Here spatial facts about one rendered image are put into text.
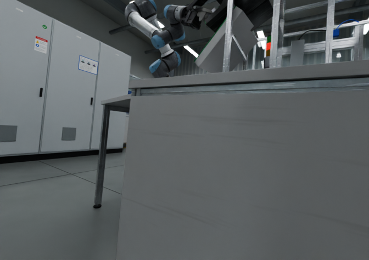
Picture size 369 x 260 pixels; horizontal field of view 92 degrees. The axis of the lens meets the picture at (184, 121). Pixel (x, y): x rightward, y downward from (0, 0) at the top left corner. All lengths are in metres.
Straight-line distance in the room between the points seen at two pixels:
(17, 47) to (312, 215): 3.54
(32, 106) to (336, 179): 3.45
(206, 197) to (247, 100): 0.29
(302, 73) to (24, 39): 3.47
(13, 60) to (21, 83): 0.31
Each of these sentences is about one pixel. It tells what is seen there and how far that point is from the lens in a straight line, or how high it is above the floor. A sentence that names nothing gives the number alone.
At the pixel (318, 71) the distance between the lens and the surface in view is 0.49.
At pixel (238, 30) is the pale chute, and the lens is 0.91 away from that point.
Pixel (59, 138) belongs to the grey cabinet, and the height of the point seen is 0.34.
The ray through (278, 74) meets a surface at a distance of 0.49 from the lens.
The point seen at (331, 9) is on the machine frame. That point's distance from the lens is 2.33.
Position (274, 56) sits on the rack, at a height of 0.97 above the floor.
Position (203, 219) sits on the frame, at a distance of 0.56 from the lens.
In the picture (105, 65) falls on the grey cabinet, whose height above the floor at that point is 1.82.
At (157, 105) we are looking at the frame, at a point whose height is 0.77.
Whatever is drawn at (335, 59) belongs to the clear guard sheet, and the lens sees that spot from 2.73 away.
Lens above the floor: 0.70
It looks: 2 degrees up
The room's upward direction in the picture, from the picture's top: 5 degrees clockwise
